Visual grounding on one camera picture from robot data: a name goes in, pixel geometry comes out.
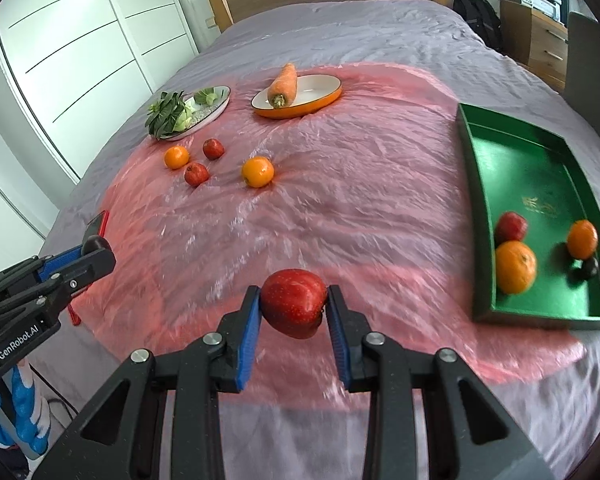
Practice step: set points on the wall socket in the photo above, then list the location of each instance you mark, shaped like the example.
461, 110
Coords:
210, 22

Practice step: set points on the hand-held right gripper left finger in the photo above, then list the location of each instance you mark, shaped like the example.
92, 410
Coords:
245, 340

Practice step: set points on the white wardrobe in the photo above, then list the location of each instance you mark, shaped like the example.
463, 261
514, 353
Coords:
80, 60

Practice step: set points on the green bok choy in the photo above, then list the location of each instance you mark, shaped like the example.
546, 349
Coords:
172, 112

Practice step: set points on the orange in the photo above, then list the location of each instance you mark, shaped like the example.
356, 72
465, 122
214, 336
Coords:
176, 157
515, 266
582, 239
258, 171

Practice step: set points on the pink plastic sheet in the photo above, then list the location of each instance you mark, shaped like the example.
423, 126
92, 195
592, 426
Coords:
355, 185

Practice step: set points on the person's left hand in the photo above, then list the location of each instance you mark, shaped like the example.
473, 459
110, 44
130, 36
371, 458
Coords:
25, 400

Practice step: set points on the wooden dresser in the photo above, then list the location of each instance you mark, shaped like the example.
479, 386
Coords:
530, 45

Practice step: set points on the dark plum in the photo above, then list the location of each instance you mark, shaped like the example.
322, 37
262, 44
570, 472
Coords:
587, 269

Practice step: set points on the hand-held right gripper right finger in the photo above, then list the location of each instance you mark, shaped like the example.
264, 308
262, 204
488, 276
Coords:
340, 340

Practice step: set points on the orange oval dish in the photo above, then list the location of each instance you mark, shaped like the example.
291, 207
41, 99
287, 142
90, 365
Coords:
315, 92

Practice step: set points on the grey chair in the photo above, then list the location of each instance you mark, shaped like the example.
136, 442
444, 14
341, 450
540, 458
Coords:
590, 60

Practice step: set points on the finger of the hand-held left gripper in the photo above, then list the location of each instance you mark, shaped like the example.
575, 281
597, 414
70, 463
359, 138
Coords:
97, 260
60, 262

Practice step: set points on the green rectangular tray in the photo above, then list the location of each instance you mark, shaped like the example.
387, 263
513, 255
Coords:
520, 170

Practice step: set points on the red apple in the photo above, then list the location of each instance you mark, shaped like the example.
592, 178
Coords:
511, 225
294, 305
196, 174
213, 148

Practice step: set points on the patterned white plate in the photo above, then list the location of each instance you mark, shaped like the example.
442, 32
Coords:
220, 97

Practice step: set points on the black backpack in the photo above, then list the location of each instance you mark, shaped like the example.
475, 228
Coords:
477, 20

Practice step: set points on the carrot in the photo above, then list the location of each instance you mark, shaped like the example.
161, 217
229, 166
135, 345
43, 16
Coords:
284, 85

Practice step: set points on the bed with purple sheet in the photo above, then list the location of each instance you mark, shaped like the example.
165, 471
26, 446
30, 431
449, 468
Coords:
330, 35

